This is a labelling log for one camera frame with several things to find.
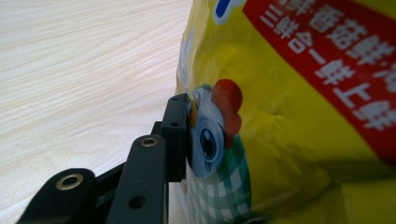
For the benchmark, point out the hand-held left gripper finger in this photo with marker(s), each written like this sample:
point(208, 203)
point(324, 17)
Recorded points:
point(176, 140)

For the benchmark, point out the yellow pouch with green cap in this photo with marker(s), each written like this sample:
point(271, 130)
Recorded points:
point(295, 124)

